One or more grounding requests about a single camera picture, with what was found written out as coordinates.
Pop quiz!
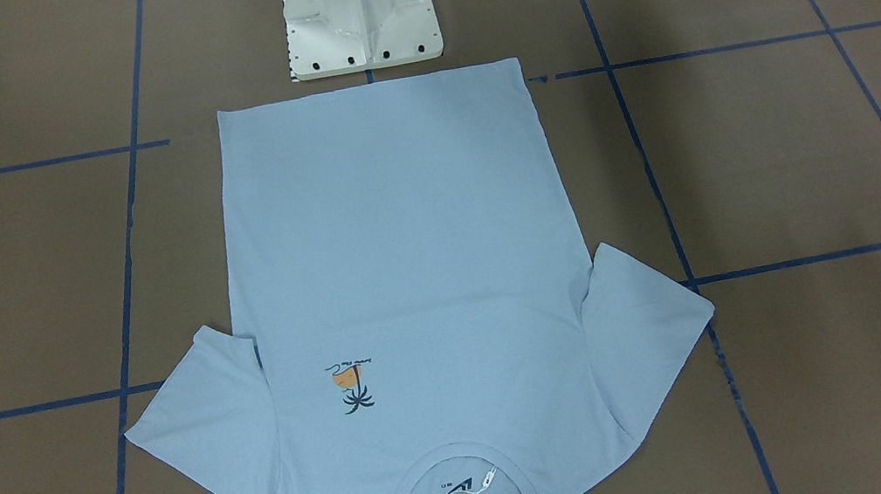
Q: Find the light blue t-shirt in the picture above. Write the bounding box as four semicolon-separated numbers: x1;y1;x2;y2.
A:
126;58;713;494

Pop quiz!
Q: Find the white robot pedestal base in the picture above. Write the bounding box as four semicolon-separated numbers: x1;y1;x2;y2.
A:
282;0;444;83

